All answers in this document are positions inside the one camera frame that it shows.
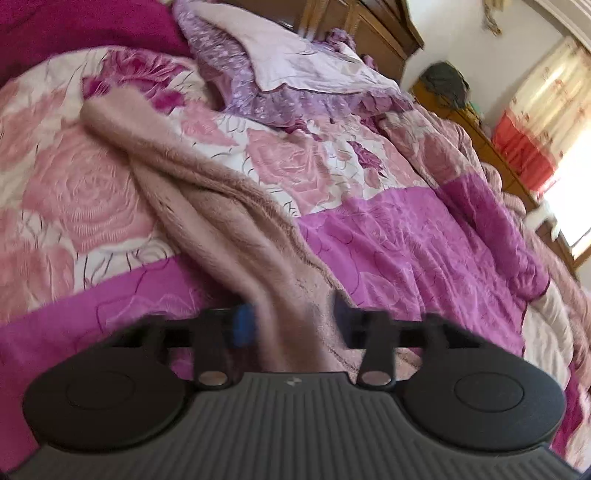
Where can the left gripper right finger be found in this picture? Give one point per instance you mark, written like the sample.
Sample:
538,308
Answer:
455,386

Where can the lilac pillow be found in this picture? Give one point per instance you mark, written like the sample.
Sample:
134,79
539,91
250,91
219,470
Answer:
263,72

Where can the red and cream curtain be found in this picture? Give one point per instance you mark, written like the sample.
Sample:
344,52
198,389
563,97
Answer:
546,115

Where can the dark green bag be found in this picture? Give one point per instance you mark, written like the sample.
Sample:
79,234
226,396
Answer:
443,79

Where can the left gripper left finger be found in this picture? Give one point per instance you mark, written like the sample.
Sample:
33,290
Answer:
129,387

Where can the dark wooden headboard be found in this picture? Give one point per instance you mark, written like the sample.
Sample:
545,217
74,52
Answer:
382,29

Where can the pink knitted cardigan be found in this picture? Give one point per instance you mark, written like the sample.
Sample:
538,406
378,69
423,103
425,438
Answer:
234,231

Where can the magenta patchwork quilt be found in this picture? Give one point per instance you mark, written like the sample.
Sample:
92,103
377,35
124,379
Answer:
398,206

